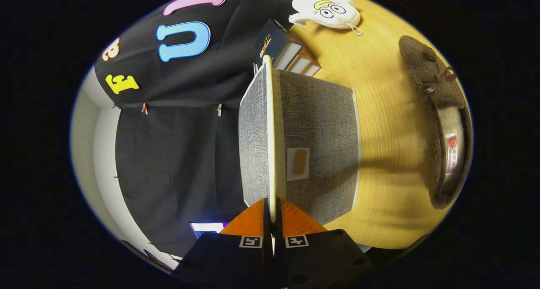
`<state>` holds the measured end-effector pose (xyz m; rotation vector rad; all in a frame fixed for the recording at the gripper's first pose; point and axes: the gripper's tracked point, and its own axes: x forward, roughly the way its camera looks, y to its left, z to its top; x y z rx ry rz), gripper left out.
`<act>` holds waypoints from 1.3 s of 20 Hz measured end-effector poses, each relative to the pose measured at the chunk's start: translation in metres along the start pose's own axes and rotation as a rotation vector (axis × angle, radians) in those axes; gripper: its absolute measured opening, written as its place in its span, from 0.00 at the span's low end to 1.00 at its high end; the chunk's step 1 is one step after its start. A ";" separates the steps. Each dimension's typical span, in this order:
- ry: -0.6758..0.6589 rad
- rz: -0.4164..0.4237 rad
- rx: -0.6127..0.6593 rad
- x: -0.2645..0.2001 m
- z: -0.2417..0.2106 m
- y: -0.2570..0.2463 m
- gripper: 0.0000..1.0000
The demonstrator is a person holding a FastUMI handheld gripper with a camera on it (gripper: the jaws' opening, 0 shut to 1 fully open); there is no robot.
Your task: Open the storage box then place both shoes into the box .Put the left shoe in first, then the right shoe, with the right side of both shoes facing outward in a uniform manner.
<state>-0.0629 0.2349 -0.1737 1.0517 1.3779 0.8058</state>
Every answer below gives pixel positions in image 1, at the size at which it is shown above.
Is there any brown hardcover book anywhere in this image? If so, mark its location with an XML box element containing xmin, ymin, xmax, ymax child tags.
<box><xmin>287</xmin><ymin>46</ymin><xmax>315</xmax><ymax>74</ymax></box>
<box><xmin>302</xmin><ymin>61</ymin><xmax>322</xmax><ymax>77</ymax></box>

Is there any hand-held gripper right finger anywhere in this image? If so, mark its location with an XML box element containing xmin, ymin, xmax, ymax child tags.
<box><xmin>272</xmin><ymin>198</ymin><xmax>376</xmax><ymax>289</ymax></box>

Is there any white cartoon-face plush toy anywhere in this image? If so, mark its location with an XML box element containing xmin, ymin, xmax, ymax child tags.
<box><xmin>289</xmin><ymin>0</ymin><xmax>363</xmax><ymax>35</ymax></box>

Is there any dark hardcover book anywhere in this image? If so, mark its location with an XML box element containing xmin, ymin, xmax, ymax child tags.
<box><xmin>254</xmin><ymin>20</ymin><xmax>303</xmax><ymax>70</ymax></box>

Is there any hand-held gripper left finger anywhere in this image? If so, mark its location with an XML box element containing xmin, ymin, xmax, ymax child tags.
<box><xmin>173</xmin><ymin>198</ymin><xmax>273</xmax><ymax>289</ymax></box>

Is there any grey fabric storage box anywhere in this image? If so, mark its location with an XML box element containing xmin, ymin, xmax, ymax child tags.
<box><xmin>238</xmin><ymin>55</ymin><xmax>361</xmax><ymax>226</ymax></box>

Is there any brown fuzzy shoe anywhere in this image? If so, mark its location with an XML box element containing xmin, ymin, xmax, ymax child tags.
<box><xmin>399</xmin><ymin>36</ymin><xmax>473</xmax><ymax>209</ymax></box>

